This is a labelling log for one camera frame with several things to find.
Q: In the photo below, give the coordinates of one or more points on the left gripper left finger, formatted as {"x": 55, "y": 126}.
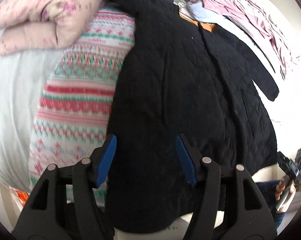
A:
{"x": 62, "y": 204}

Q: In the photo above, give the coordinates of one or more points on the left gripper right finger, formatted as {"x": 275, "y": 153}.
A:
{"x": 228, "y": 204}

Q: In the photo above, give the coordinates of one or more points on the black quilted coat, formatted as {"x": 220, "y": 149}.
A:
{"x": 176, "y": 80}

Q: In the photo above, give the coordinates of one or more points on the person's right hand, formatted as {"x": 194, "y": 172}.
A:
{"x": 284, "y": 195}

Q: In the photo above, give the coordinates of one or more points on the blue jeans leg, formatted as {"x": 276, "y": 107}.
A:
{"x": 268, "y": 190}

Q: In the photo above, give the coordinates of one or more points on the patterned knit bedspread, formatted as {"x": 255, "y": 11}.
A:
{"x": 74, "y": 107}

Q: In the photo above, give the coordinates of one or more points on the pink white striped quilt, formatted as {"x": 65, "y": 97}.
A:
{"x": 266, "y": 26}

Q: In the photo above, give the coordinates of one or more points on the light blue garment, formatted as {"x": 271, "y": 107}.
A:
{"x": 201, "y": 14}

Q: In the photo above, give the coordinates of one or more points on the pink floral pillow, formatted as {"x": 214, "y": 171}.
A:
{"x": 44, "y": 24}

